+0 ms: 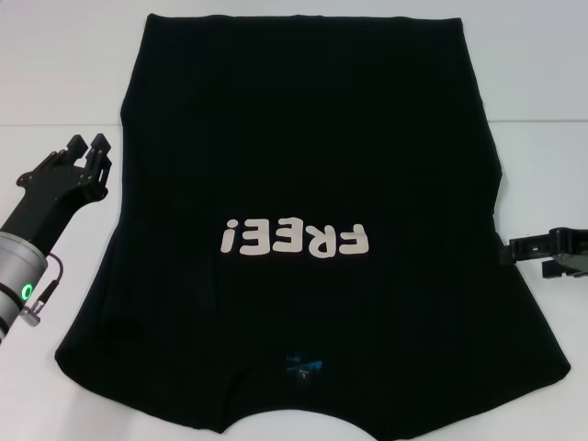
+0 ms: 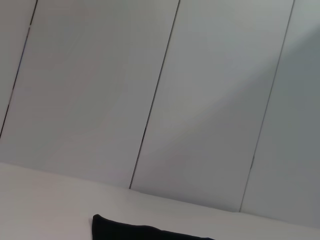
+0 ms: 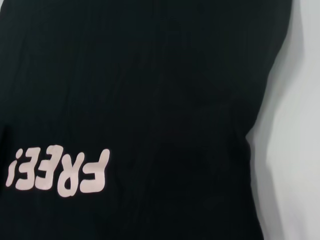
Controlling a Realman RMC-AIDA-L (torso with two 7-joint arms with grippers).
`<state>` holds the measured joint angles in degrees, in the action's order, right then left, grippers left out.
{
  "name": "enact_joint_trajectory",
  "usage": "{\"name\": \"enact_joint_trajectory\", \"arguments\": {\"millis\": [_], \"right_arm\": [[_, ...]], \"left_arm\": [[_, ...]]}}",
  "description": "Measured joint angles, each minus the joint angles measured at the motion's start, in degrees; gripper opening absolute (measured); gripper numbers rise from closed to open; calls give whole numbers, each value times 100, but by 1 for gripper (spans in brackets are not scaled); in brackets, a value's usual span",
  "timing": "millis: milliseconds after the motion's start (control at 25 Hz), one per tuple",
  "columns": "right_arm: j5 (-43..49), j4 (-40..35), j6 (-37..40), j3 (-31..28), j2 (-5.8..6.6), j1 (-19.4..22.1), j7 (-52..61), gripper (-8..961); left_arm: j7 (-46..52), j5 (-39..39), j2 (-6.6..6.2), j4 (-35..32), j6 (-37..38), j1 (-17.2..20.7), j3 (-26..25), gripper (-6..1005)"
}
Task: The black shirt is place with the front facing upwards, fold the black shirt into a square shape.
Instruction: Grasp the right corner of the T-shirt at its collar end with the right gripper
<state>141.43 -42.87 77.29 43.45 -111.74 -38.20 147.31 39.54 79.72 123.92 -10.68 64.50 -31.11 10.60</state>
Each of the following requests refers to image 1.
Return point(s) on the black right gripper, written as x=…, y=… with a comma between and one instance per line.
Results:
x=574, y=243

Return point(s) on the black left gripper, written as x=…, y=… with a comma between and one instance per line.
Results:
x=46, y=188

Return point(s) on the black shirt with FREE print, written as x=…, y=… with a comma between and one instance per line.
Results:
x=294, y=138

